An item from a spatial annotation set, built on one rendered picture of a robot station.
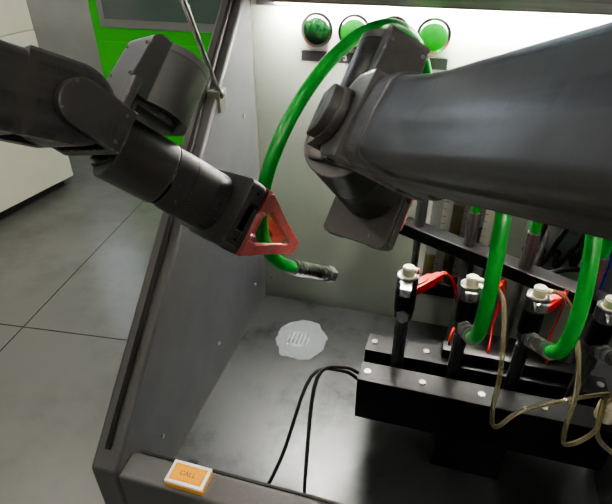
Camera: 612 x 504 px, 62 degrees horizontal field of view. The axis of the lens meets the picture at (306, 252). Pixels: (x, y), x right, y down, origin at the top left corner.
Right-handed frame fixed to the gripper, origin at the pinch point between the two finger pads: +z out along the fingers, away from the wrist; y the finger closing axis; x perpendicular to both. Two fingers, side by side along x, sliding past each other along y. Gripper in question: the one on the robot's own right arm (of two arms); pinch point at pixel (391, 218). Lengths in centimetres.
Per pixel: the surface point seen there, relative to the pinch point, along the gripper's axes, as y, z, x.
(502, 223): 0.8, -7.5, -12.2
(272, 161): -1.2, -13.9, 8.5
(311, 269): -8.4, 0.9, 7.1
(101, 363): -66, 115, 129
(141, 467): -39.2, 2.8, 19.3
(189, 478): -37.1, 2.9, 12.4
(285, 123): 2.5, -14.4, 8.5
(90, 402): -77, 104, 116
